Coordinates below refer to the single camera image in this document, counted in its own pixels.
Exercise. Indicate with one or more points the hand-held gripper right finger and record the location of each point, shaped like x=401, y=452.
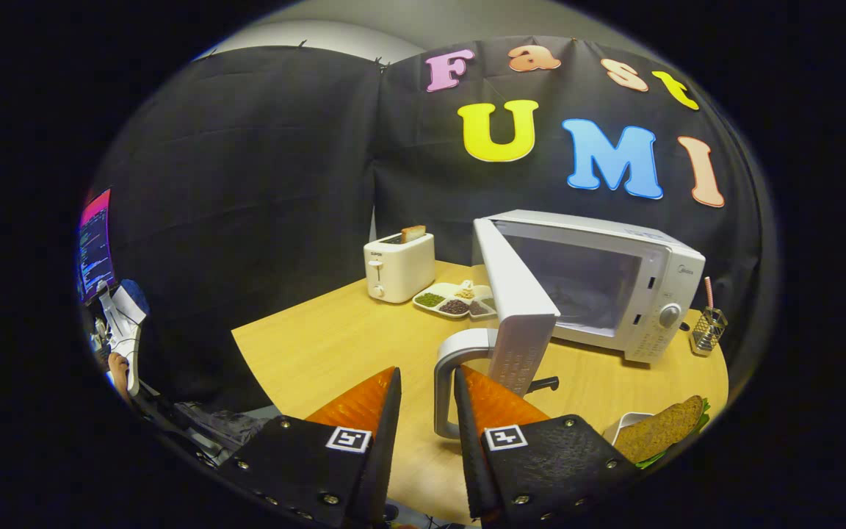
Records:
x=467, y=441

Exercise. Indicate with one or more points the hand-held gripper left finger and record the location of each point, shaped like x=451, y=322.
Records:
x=390, y=441

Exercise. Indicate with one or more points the brown bread lettuce sandwich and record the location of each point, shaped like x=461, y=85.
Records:
x=662, y=430

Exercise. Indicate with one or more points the white microwave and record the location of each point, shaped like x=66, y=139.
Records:
x=676, y=272

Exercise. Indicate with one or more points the white divided snack plate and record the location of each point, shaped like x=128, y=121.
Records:
x=441, y=300

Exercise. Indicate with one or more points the white ribbed tray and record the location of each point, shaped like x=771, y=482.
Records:
x=625, y=422

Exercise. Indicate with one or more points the white toaster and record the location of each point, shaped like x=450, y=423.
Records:
x=401, y=272

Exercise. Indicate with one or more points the toast slice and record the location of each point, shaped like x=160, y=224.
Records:
x=413, y=234

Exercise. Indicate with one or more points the pink striped straw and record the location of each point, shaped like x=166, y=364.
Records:
x=708, y=292

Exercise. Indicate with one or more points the black backdrop cloth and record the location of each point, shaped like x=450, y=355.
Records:
x=261, y=184

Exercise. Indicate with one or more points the computer monitor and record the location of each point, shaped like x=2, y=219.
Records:
x=94, y=250

